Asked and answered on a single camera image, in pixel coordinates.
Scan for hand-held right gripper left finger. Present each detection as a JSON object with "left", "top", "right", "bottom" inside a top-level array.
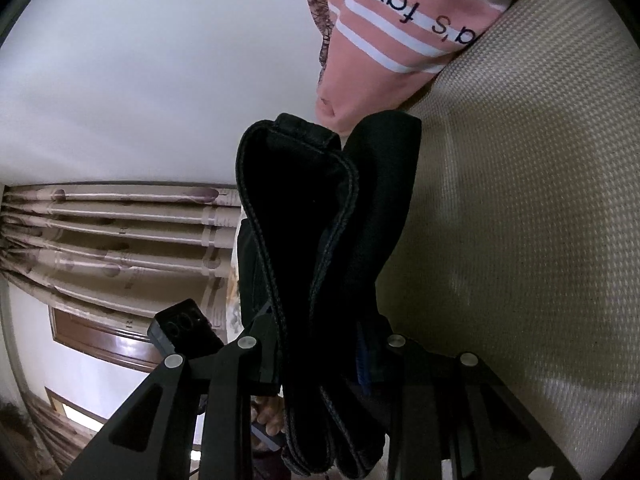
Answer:
[{"left": 62, "top": 310, "right": 283, "bottom": 480}]

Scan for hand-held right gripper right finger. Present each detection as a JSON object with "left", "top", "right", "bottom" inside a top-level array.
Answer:
[{"left": 356, "top": 316, "right": 583, "bottom": 480}]

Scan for black pants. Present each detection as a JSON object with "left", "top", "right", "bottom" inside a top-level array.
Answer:
[{"left": 235, "top": 112, "right": 424, "bottom": 479}]

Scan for person's left hand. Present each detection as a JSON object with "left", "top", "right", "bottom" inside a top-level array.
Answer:
[{"left": 249, "top": 394, "right": 287, "bottom": 438}]

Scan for beige striped curtain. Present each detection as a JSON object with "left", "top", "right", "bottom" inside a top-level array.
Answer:
[{"left": 0, "top": 182, "right": 244, "bottom": 332}]

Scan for beige textured bed sheet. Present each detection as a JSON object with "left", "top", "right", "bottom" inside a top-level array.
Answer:
[{"left": 372, "top": 0, "right": 640, "bottom": 480}]

